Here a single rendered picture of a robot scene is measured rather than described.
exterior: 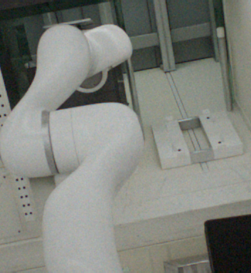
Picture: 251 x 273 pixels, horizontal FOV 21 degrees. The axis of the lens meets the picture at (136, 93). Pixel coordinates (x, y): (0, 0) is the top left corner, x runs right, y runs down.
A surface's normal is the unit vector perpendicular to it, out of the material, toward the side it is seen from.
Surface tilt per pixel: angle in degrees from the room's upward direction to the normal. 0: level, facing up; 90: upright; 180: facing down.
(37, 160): 88
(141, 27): 90
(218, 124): 0
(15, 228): 90
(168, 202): 0
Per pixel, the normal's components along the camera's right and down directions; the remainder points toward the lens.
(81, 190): 0.16, -0.70
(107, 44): 0.57, -0.36
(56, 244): -0.60, -0.45
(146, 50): 0.10, 0.39
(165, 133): -0.16, -0.90
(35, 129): -0.07, -0.52
